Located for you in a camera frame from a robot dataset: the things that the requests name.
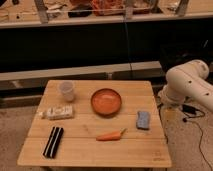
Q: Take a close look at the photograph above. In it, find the orange pepper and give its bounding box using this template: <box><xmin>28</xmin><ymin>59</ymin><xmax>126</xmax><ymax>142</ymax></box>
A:
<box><xmin>96</xmin><ymin>129</ymin><xmax>125</xmax><ymax>141</ymax></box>

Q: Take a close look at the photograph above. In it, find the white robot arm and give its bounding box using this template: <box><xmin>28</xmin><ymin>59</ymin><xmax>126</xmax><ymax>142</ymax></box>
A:
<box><xmin>158</xmin><ymin>60</ymin><xmax>213</xmax><ymax>112</ymax></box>

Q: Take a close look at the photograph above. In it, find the orange ceramic bowl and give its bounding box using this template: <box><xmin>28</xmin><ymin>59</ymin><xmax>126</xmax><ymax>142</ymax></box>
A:
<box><xmin>91</xmin><ymin>88</ymin><xmax>122</xmax><ymax>116</ymax></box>

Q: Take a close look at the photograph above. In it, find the translucent plastic cup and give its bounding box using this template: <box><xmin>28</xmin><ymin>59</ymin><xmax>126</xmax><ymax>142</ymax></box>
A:
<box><xmin>58</xmin><ymin>81</ymin><xmax>75</xmax><ymax>102</ymax></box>

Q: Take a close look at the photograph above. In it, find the wooden folding table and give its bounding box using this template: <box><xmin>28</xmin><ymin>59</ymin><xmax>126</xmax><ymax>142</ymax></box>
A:
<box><xmin>17</xmin><ymin>80</ymin><xmax>172</xmax><ymax>168</ymax></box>

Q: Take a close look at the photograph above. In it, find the blue grey sponge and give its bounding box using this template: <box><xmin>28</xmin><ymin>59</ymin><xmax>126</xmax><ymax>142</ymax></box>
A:
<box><xmin>136</xmin><ymin>111</ymin><xmax>150</xmax><ymax>130</ymax></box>

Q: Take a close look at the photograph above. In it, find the white plastic bottle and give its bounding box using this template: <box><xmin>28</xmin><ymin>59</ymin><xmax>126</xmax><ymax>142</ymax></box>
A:
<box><xmin>38</xmin><ymin>105</ymin><xmax>74</xmax><ymax>120</ymax></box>

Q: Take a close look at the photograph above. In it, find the black white striped block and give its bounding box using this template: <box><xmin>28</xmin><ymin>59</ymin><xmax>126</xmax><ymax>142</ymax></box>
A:
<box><xmin>43</xmin><ymin>127</ymin><xmax>64</xmax><ymax>158</ymax></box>

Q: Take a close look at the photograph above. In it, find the black vertical cable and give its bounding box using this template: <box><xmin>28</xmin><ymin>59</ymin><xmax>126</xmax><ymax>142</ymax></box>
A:
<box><xmin>123</xmin><ymin>18</ymin><xmax>134</xmax><ymax>79</ymax></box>

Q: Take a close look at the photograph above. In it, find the black power adapter cable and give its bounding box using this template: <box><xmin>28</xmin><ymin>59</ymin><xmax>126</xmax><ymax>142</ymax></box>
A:
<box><xmin>180</xmin><ymin>103</ymin><xmax>213</xmax><ymax>168</ymax></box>

